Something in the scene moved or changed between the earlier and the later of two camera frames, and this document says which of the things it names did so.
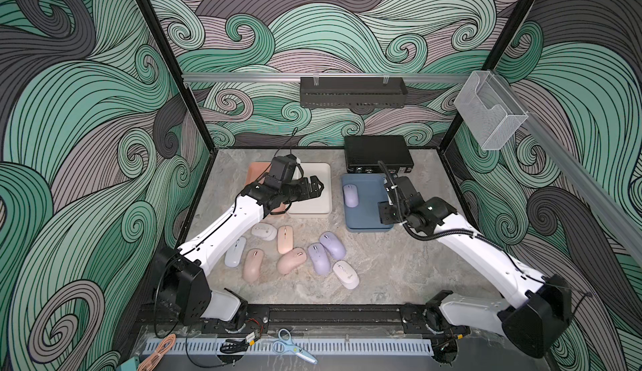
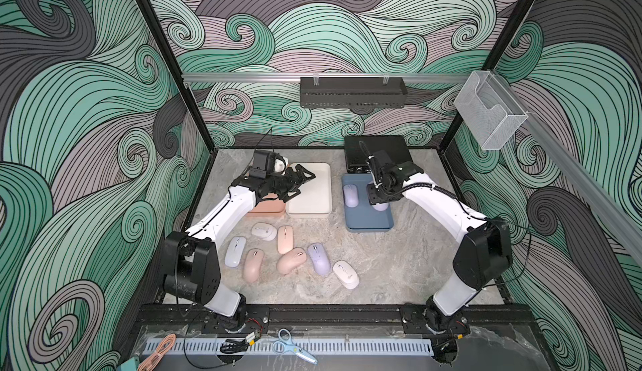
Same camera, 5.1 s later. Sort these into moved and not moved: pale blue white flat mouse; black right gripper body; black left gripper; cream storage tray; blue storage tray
Moved: black left gripper; black right gripper body
Not moved: blue storage tray; pale blue white flat mouse; cream storage tray
